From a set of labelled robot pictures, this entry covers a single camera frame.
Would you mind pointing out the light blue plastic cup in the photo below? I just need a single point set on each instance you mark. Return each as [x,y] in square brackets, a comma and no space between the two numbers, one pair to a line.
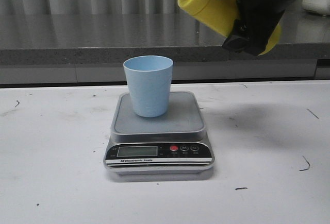
[149,81]

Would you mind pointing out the silver digital kitchen scale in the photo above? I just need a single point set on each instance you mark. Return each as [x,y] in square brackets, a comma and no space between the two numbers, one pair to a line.
[173,143]

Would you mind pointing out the grey stone counter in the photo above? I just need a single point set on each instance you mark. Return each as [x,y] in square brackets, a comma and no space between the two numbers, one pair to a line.
[90,49]

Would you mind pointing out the yellow squeeze bottle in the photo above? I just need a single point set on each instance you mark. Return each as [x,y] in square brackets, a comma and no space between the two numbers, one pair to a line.
[219,15]

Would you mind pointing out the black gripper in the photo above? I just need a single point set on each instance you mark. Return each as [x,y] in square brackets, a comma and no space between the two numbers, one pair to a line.
[251,33]

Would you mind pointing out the white appliance in background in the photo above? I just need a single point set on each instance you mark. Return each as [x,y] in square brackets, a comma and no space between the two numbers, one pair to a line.
[320,7]

